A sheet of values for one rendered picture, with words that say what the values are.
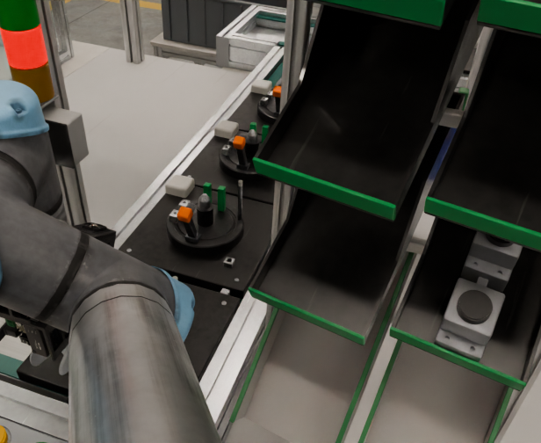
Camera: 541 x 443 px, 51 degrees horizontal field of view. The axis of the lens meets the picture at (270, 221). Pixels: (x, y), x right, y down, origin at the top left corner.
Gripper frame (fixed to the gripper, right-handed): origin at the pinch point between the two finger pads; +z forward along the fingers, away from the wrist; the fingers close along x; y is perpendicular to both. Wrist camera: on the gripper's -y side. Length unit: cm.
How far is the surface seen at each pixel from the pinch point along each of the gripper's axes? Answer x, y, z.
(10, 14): -17.7, -22.3, -31.0
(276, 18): -23, -157, 15
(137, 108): -44, -92, 22
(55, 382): -5.6, -0.3, 9.8
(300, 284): 25.0, -7.5, -13.5
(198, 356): 10.8, -11.0, 10.0
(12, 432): -6.9, 7.3, 10.7
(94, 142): -45, -71, 22
